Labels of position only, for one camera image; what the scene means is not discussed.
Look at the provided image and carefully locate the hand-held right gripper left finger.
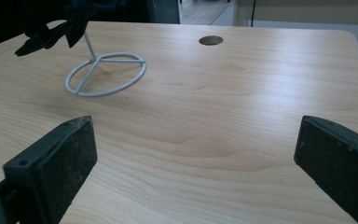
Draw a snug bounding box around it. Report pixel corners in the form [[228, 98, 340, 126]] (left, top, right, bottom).
[[2, 115, 99, 224]]

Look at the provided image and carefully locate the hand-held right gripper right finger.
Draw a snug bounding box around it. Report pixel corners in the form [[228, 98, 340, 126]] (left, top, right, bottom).
[[293, 115, 358, 224]]

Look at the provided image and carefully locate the white wire display rack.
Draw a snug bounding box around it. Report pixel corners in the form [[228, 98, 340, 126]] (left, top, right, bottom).
[[63, 31, 147, 98]]

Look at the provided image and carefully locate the black bow tie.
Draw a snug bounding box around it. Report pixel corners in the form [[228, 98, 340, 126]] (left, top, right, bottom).
[[14, 4, 90, 58]]

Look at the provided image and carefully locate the dark cabinet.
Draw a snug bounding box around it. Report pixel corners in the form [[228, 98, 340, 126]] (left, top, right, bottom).
[[145, 0, 181, 25]]

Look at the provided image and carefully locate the black hanging cable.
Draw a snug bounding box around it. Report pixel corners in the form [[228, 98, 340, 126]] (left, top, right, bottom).
[[249, 0, 258, 28]]

